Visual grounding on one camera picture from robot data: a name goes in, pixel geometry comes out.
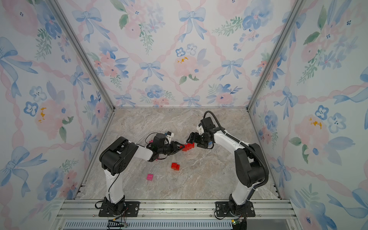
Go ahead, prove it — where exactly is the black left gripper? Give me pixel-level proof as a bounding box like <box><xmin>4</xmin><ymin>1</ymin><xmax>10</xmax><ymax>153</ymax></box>
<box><xmin>159</xmin><ymin>142</ymin><xmax>185</xmax><ymax>156</ymax></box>

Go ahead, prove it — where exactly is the red 2x4 lego brick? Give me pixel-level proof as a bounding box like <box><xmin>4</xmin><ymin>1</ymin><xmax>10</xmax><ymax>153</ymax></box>
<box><xmin>182</xmin><ymin>143</ymin><xmax>195</xmax><ymax>152</ymax></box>

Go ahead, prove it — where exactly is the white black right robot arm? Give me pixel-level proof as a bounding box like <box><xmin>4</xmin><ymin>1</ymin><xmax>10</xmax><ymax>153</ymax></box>
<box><xmin>187</xmin><ymin>115</ymin><xmax>269</xmax><ymax>216</ymax></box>

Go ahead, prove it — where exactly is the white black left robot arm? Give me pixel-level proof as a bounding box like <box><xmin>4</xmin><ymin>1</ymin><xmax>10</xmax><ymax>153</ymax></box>
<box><xmin>99</xmin><ymin>132</ymin><xmax>186</xmax><ymax>217</ymax></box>

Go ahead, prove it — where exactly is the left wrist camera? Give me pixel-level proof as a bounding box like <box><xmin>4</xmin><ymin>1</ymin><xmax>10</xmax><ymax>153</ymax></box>
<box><xmin>165</xmin><ymin>131</ymin><xmax>174</xmax><ymax>141</ymax></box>

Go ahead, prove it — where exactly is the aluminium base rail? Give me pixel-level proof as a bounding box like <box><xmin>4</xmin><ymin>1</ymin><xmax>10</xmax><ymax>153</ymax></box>
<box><xmin>51</xmin><ymin>200</ymin><xmax>301</xmax><ymax>230</ymax></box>

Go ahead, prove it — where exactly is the aluminium corner post left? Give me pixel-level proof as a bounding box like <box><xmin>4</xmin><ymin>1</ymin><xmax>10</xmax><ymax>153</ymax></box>
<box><xmin>46</xmin><ymin>0</ymin><xmax>115</xmax><ymax>111</ymax></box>

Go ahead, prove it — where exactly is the aluminium corner post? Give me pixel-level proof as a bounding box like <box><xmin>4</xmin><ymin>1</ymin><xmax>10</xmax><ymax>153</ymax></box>
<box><xmin>46</xmin><ymin>0</ymin><xmax>115</xmax><ymax>111</ymax></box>
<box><xmin>247</xmin><ymin>0</ymin><xmax>305</xmax><ymax>113</ymax></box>

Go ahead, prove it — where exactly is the aluminium corner post right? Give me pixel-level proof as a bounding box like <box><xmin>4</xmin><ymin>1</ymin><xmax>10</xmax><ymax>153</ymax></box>
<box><xmin>247</xmin><ymin>0</ymin><xmax>305</xmax><ymax>113</ymax></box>

